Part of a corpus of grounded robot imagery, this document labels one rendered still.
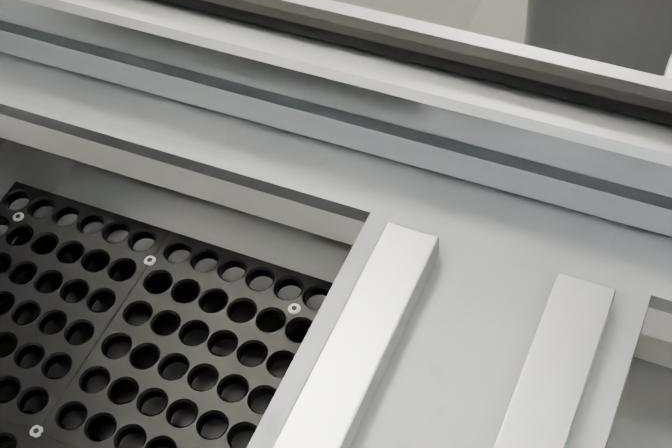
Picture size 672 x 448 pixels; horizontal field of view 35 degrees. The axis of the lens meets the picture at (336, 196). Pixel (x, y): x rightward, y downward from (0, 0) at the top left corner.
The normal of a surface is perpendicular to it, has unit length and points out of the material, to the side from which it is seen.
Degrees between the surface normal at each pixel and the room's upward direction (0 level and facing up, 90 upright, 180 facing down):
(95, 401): 0
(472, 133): 90
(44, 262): 0
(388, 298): 0
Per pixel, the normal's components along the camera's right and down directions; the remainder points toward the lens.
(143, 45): -0.41, 0.72
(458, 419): -0.07, -0.64
